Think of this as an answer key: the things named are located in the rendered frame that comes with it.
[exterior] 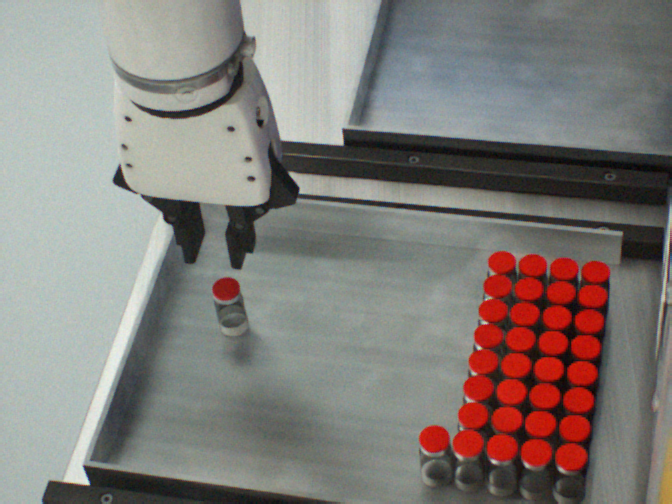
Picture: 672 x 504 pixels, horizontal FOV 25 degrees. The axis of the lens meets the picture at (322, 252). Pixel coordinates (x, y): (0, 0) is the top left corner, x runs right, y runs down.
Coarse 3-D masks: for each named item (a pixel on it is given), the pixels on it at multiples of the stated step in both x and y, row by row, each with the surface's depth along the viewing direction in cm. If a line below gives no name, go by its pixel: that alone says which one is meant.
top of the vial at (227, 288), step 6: (216, 282) 111; (222, 282) 111; (228, 282) 111; (234, 282) 111; (216, 288) 111; (222, 288) 111; (228, 288) 111; (234, 288) 111; (216, 294) 110; (222, 294) 110; (228, 294) 110; (234, 294) 110; (222, 300) 110
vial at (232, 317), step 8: (240, 296) 112; (216, 304) 111; (224, 304) 111; (232, 304) 111; (240, 304) 111; (216, 312) 112; (224, 312) 111; (232, 312) 111; (240, 312) 112; (224, 320) 112; (232, 320) 112; (240, 320) 112; (224, 328) 113; (232, 328) 113; (240, 328) 113
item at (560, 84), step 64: (384, 0) 133; (448, 0) 136; (512, 0) 135; (576, 0) 134; (640, 0) 134; (384, 64) 131; (448, 64) 131; (512, 64) 130; (576, 64) 129; (640, 64) 128; (384, 128) 122; (448, 128) 126; (512, 128) 125; (576, 128) 124; (640, 128) 124
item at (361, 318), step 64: (256, 256) 118; (320, 256) 118; (384, 256) 117; (448, 256) 117; (576, 256) 115; (192, 320) 115; (256, 320) 114; (320, 320) 114; (384, 320) 113; (448, 320) 113; (128, 384) 110; (192, 384) 111; (256, 384) 110; (320, 384) 110; (384, 384) 109; (448, 384) 109; (128, 448) 108; (192, 448) 107; (256, 448) 107; (320, 448) 106; (384, 448) 106
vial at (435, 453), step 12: (432, 432) 101; (444, 432) 101; (420, 444) 101; (432, 444) 100; (444, 444) 100; (420, 456) 102; (432, 456) 101; (444, 456) 101; (420, 468) 103; (432, 468) 102; (444, 468) 102; (432, 480) 103; (444, 480) 103
